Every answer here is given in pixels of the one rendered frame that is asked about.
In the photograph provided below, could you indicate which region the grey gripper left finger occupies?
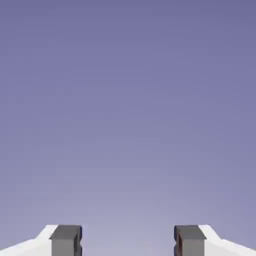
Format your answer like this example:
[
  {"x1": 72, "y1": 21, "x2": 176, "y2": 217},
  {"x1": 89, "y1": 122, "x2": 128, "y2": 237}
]
[{"x1": 0, "y1": 224, "x2": 83, "y2": 256}]

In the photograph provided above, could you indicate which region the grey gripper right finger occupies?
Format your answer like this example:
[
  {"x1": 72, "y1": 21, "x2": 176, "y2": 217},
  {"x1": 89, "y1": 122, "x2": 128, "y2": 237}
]
[{"x1": 173, "y1": 224, "x2": 256, "y2": 256}]

